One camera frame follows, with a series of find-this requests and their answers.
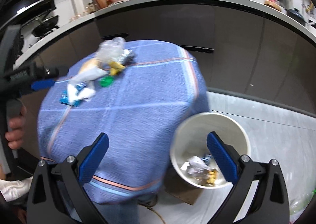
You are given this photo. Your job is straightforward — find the black frying pan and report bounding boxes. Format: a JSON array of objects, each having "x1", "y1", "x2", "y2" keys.
[{"x1": 32, "y1": 15, "x2": 59, "y2": 38}]

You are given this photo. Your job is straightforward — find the person's left hand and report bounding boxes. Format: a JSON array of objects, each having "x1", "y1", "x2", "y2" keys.
[{"x1": 5, "y1": 105, "x2": 26, "y2": 150}]

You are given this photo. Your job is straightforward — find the blue plaid tablecloth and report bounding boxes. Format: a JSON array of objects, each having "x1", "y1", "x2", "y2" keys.
[{"x1": 38, "y1": 40, "x2": 209, "y2": 204}]

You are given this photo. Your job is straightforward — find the blue blister pack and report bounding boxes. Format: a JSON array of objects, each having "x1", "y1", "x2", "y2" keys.
[{"x1": 59, "y1": 90, "x2": 81, "y2": 107}]

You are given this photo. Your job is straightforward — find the white trash bin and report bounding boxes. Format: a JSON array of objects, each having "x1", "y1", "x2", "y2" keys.
[{"x1": 170, "y1": 112, "x2": 251, "y2": 189}]

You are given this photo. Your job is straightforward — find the green bottle cap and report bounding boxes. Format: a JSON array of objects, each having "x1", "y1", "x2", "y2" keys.
[{"x1": 99, "y1": 76, "x2": 114, "y2": 88}]

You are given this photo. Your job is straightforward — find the yellow wrapper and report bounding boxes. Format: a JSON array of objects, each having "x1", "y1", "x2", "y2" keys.
[{"x1": 108, "y1": 61, "x2": 125, "y2": 76}]

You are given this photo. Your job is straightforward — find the clear crumpled plastic bag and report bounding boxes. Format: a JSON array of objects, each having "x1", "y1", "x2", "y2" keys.
[{"x1": 95, "y1": 37, "x2": 125, "y2": 63}]

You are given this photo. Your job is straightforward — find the white plastic bag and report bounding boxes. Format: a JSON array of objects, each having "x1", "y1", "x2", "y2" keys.
[{"x1": 66, "y1": 66, "x2": 108, "y2": 106}]

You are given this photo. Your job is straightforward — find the dark bowl on counter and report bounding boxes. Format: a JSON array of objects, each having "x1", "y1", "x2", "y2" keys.
[{"x1": 285, "y1": 9, "x2": 306, "y2": 26}]

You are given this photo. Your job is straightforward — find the blue white snack bag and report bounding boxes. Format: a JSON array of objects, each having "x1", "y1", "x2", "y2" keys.
[{"x1": 201, "y1": 154, "x2": 216, "y2": 168}]

